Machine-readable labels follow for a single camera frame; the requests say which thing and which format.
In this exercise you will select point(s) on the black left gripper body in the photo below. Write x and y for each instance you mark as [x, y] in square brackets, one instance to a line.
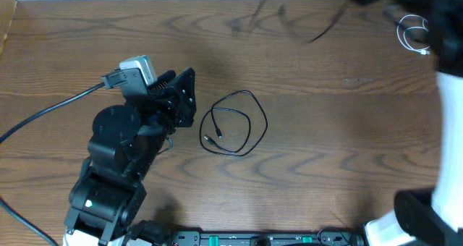
[173, 98]

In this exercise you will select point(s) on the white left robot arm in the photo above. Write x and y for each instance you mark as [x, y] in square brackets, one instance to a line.
[126, 139]

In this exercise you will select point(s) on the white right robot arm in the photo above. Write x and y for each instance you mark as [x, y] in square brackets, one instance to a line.
[424, 160]

